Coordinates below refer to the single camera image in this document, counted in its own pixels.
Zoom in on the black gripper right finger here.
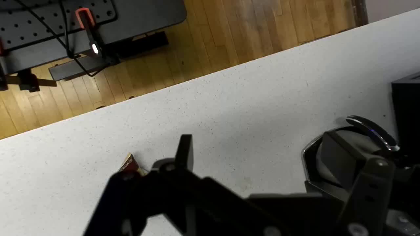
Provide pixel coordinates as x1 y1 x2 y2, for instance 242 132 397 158
336 158 395 236

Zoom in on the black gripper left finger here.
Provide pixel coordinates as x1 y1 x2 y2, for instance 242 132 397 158
83 158 205 236

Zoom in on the fritos snack pack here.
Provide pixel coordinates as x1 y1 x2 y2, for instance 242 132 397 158
120 153 147 177

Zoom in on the dark perforated robot base table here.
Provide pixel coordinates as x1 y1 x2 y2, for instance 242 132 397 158
0 0 187 80

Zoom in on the steel coffee carafe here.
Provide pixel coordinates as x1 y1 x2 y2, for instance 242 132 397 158
302 115 403 200

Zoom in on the black coffee maker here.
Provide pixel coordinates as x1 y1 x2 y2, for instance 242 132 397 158
392 73 420 160

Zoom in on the black cable on floor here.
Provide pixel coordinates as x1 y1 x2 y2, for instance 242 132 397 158
17 0 111 78

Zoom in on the orange handled clamp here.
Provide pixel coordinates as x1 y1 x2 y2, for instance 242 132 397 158
75 6 101 55

